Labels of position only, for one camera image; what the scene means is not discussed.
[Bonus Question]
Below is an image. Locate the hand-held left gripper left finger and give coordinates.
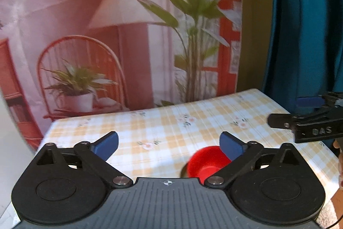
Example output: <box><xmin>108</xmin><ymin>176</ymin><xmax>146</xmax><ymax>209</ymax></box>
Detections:
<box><xmin>35</xmin><ymin>131</ymin><xmax>134</xmax><ymax>187</ymax></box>

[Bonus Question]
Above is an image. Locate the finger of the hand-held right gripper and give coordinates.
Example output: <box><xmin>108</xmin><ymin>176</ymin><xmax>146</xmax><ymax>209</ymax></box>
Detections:
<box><xmin>268</xmin><ymin>108</ymin><xmax>343</xmax><ymax>144</ymax></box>
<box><xmin>297</xmin><ymin>92</ymin><xmax>343</xmax><ymax>111</ymax></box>

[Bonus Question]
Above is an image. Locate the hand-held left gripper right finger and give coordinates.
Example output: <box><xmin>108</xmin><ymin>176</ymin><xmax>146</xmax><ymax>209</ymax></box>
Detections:
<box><xmin>206</xmin><ymin>131</ymin><xmax>303</xmax><ymax>188</ymax></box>

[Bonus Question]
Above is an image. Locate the red bowl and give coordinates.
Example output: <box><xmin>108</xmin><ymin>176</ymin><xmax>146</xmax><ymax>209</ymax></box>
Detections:
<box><xmin>187</xmin><ymin>146</ymin><xmax>233</xmax><ymax>178</ymax></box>

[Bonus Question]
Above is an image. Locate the person's right hand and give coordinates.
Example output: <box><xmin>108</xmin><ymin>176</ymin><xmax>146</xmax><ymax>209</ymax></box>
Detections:
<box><xmin>333</xmin><ymin>139</ymin><xmax>343</xmax><ymax>188</ymax></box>

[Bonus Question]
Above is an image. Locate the checked floral tablecloth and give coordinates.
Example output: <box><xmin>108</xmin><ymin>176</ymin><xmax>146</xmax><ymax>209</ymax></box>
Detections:
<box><xmin>35</xmin><ymin>88</ymin><xmax>339</xmax><ymax>197</ymax></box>

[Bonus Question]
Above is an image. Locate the teal curtain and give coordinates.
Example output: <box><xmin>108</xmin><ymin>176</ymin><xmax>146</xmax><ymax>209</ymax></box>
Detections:
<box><xmin>261</xmin><ymin>0</ymin><xmax>343</xmax><ymax>114</ymax></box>

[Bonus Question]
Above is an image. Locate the printed backdrop cloth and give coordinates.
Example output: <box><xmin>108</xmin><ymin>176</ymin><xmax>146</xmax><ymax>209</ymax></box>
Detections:
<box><xmin>0</xmin><ymin>0</ymin><xmax>243</xmax><ymax>152</ymax></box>

